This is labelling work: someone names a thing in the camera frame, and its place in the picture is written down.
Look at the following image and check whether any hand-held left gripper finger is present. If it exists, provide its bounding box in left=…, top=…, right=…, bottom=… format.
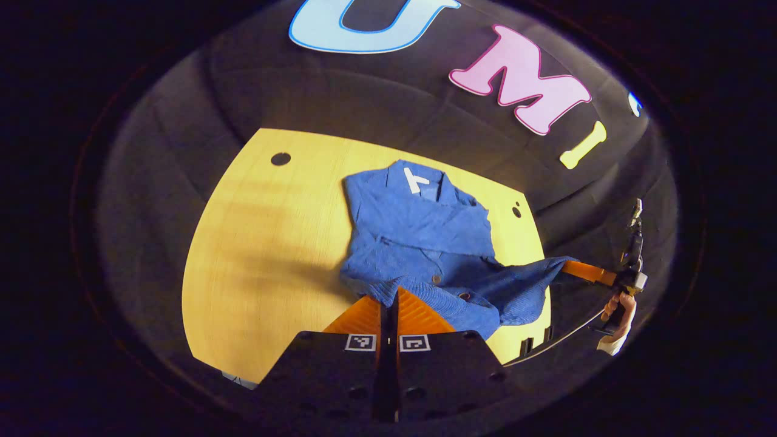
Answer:
left=252, top=294, right=389, bottom=425
left=388, top=286, right=507, bottom=425

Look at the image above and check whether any blue shirt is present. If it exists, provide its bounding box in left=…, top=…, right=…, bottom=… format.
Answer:
left=339, top=159, right=577, bottom=340

